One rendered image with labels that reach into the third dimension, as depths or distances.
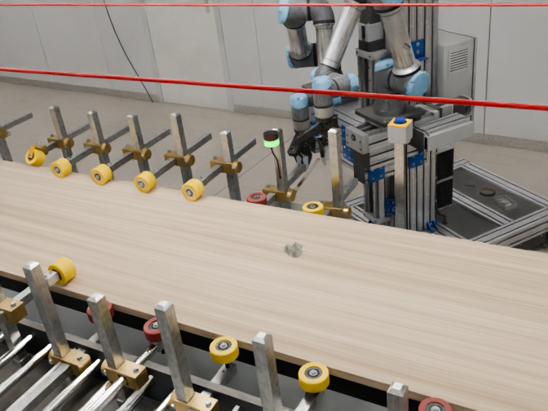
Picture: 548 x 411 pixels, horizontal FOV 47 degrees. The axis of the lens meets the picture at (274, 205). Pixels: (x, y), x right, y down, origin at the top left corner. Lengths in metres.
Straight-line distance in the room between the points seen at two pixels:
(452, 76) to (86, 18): 4.69
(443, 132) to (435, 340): 1.30
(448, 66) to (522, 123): 1.87
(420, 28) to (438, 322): 1.60
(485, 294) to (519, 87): 3.05
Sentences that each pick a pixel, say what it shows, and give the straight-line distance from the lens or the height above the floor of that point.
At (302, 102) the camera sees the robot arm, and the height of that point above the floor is 1.16.
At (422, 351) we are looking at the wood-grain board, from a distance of 1.74.
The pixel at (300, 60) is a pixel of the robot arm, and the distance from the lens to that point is 3.15.
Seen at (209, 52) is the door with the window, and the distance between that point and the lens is 6.04.
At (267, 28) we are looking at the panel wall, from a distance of 5.58.
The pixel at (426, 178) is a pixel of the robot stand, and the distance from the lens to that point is 3.35.
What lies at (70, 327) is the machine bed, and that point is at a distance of 2.38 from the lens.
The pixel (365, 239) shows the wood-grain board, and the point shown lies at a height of 0.90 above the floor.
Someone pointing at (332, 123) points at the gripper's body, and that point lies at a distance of 2.47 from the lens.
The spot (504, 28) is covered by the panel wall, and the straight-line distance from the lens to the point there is 4.76.
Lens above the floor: 2.08
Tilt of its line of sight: 29 degrees down
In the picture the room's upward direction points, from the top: 7 degrees counter-clockwise
